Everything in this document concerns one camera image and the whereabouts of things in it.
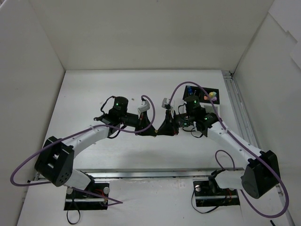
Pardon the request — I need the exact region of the clear bottle blue cap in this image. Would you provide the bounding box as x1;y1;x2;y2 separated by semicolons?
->
187;86;193;96

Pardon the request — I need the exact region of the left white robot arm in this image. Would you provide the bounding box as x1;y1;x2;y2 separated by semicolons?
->
34;95;155;198

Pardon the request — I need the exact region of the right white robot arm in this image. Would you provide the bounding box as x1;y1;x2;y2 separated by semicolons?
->
157;96;280;199

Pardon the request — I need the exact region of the white slotted desk organizer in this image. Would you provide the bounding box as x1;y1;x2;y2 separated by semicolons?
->
182;85;220;114

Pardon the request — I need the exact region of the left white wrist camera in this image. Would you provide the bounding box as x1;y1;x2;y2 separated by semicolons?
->
137;100;151;114

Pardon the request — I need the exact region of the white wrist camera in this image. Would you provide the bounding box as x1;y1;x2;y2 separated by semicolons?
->
137;100;151;114
162;97;174;113

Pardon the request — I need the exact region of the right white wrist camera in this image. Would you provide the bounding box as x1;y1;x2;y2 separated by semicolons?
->
162;97;174;113

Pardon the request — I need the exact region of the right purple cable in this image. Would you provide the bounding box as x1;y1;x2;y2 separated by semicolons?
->
169;81;290;217

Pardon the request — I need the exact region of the purple cable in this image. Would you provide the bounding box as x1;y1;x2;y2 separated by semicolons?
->
169;81;290;217
10;94;156;207

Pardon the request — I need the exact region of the aluminium front rail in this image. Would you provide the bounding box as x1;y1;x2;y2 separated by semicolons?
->
35;167;246;180

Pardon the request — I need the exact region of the aluminium side rail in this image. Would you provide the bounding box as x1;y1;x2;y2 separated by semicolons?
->
222;70;283;196

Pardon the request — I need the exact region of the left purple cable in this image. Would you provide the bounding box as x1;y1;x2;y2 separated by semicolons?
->
10;94;156;207

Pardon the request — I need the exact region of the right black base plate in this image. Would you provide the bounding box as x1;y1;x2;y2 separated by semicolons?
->
192;180;240;208

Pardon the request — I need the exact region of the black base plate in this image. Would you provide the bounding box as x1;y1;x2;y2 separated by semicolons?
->
64;183;110;211
192;180;240;208

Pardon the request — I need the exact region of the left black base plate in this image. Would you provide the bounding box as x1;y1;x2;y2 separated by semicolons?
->
64;183;110;211

